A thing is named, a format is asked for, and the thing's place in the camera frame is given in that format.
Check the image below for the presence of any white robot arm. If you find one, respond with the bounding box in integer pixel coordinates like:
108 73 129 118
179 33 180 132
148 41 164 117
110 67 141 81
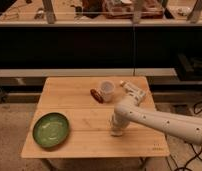
111 96 202 147

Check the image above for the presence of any wooden table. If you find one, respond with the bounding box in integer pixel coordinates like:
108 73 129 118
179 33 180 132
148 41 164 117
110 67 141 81
21 77 169 159

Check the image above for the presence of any brown red oval object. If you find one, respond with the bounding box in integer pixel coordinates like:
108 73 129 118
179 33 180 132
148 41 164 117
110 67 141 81
90 89 103 103

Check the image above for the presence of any green bowl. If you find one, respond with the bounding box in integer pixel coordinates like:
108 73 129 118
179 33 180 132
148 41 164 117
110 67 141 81
32 112 70 148

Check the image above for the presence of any black cable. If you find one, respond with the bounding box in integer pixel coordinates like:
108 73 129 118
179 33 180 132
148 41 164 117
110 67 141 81
160 81 202 171

